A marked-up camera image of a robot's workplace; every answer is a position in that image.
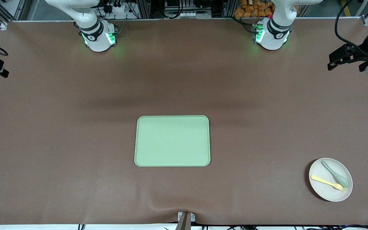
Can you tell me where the yellow plastic fork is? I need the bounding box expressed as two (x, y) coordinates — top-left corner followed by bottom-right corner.
(310, 174), (347, 192)

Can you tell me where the brown table mat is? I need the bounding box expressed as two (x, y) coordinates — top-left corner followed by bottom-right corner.
(0, 18), (368, 226)

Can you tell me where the white power strip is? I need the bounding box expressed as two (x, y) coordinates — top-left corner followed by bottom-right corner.
(103, 3), (130, 14)

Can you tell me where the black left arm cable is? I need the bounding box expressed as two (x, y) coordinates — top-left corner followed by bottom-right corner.
(334, 0), (368, 55)

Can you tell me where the pale green plastic spoon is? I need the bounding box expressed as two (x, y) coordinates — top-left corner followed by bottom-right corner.
(322, 160), (349, 188)

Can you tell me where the white terminal block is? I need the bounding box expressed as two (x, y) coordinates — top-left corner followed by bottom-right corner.
(164, 11), (212, 19)

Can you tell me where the round beige plate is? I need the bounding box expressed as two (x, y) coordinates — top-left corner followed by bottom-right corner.
(309, 158), (353, 202)

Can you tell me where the orange packaged goods pile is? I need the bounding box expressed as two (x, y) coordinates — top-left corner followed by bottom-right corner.
(234, 0), (300, 18)

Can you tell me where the metal table clamp bracket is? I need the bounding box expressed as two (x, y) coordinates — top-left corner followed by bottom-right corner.
(175, 211), (196, 230)

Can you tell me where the light green rectangular tray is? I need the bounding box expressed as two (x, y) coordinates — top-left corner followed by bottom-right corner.
(134, 115), (211, 167)

